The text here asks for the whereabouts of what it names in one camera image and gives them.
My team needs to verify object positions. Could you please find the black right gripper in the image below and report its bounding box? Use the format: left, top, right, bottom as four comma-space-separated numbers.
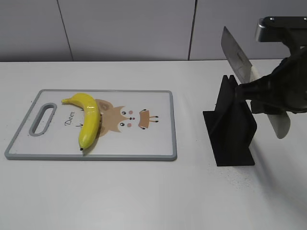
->
235, 29, 307, 115

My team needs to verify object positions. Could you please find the black knife stand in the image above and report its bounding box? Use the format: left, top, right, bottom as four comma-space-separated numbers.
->
203, 75, 257, 166

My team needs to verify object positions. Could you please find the white grey-rimmed cutting board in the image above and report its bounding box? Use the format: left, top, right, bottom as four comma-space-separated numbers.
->
5, 89, 177, 161

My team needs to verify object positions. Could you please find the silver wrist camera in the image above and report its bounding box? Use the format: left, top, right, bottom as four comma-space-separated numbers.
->
255, 16, 307, 46

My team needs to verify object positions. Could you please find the white-handled kitchen knife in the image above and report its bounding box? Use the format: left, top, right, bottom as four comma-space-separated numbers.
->
221, 27, 291, 139

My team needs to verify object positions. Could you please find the yellow plastic banana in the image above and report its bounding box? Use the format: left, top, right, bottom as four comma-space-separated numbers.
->
61, 93, 101, 151

